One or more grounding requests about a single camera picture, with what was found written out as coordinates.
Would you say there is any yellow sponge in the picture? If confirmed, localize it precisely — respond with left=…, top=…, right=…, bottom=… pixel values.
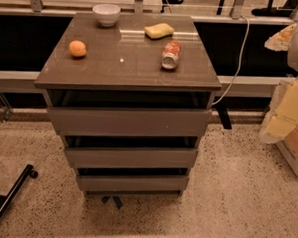
left=144, top=23, right=175, bottom=39

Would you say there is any white bowl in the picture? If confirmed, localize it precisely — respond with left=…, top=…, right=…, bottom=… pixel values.
left=93, top=3, right=121, bottom=27

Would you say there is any grey drawer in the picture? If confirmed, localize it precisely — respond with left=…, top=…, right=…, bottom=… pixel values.
left=77, top=175, right=189, bottom=193
left=64, top=147, right=198, bottom=169
left=48, top=107, right=211, bottom=137

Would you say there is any blue tape cross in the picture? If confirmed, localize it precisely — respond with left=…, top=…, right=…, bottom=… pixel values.
left=102, top=195, right=123, bottom=210

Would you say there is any grey top drawer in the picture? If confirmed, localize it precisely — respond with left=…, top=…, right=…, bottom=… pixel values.
left=48, top=107, right=211, bottom=137

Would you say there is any grey drawer cabinet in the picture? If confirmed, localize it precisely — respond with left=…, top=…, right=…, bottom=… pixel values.
left=35, top=13, right=221, bottom=195

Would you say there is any grey middle drawer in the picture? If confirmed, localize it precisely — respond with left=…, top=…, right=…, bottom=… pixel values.
left=64, top=147, right=198, bottom=169

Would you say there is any black chair leg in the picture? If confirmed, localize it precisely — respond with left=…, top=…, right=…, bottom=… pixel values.
left=0, top=162, right=39, bottom=238

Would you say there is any orange fruit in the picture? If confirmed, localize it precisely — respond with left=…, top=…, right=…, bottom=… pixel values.
left=69, top=40, right=87, bottom=57

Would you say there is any cardboard box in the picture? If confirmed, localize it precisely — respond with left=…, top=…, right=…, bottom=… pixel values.
left=277, top=125, right=298, bottom=177

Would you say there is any white cable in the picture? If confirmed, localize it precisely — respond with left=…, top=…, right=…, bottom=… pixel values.
left=212, top=13, right=252, bottom=108

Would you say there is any grey bottom drawer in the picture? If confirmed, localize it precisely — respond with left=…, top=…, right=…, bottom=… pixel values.
left=77, top=175, right=189, bottom=193

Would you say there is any red soda can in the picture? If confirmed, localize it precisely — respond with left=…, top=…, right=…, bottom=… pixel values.
left=161, top=40, right=181, bottom=70

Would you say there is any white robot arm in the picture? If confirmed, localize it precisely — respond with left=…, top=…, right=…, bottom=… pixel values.
left=259, top=23, right=298, bottom=144

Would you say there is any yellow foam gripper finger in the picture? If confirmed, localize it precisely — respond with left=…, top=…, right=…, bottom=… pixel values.
left=264, top=23, right=296, bottom=52
left=259, top=77, right=298, bottom=144

